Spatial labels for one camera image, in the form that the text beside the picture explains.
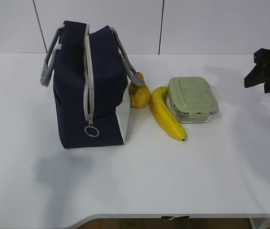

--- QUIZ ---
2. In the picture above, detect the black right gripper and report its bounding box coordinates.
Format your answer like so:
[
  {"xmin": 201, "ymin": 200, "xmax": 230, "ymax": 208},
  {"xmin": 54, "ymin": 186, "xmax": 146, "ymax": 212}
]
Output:
[{"xmin": 244, "ymin": 48, "xmax": 270, "ymax": 94}]

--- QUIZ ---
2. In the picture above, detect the green lid glass container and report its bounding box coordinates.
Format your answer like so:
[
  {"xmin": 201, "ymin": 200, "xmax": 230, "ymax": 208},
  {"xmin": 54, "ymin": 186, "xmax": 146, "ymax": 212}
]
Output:
[{"xmin": 168, "ymin": 77, "xmax": 218, "ymax": 123}]

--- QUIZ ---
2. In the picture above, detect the yellow banana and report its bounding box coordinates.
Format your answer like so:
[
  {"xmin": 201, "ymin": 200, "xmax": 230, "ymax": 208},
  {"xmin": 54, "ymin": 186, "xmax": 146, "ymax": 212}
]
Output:
[{"xmin": 150, "ymin": 86, "xmax": 187, "ymax": 142}]

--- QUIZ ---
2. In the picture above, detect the yellow pear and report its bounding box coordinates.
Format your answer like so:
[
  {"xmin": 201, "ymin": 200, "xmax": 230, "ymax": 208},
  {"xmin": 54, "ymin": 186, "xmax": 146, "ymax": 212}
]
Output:
[{"xmin": 128, "ymin": 83, "xmax": 151, "ymax": 108}]

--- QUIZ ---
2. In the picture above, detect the navy blue lunch bag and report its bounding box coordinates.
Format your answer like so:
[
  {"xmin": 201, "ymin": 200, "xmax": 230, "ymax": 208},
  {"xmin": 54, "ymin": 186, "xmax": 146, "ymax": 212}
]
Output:
[{"xmin": 40, "ymin": 21, "xmax": 145, "ymax": 149}]

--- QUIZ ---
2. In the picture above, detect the white right table leg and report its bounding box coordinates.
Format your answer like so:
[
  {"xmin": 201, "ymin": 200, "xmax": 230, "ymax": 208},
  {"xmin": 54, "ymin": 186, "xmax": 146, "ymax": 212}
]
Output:
[{"xmin": 249, "ymin": 218, "xmax": 270, "ymax": 229}]

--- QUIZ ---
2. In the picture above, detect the black tape on table edge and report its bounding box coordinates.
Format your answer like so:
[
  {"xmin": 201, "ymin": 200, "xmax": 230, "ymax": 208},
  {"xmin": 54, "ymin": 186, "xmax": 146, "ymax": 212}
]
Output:
[{"xmin": 161, "ymin": 216, "xmax": 189, "ymax": 220}]

